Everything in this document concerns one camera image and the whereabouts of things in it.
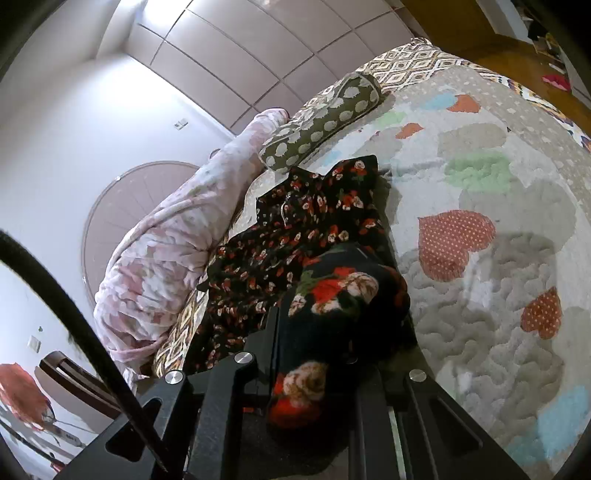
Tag pale panelled wardrobe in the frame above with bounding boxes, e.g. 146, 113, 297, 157
95, 0, 416, 139

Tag heart patchwork quilt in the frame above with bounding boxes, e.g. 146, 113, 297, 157
295, 65, 591, 476

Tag diamond patterned bed sheet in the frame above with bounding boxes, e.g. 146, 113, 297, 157
152, 38, 591, 379

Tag crumpled red cloth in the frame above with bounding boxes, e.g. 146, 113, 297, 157
0, 364, 52, 432

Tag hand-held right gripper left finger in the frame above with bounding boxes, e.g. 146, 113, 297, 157
60, 305, 282, 480

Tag black cable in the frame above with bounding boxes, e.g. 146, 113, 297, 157
0, 229, 171, 472

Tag green pillow with white print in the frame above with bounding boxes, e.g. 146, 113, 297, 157
257, 71, 385, 175

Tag pink fluffy blanket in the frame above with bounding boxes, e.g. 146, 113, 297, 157
92, 107, 293, 377

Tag white cabinet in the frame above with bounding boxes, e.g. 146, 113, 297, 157
475, 0, 542, 43

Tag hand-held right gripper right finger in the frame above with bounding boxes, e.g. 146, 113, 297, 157
355, 368, 533, 480

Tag black floral zip jacket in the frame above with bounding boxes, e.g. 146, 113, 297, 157
198, 154, 413, 431

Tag round white headboard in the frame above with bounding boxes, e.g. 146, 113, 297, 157
81, 160, 200, 289

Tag dark brown wooden chair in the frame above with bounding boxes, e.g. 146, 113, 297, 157
39, 351, 123, 418

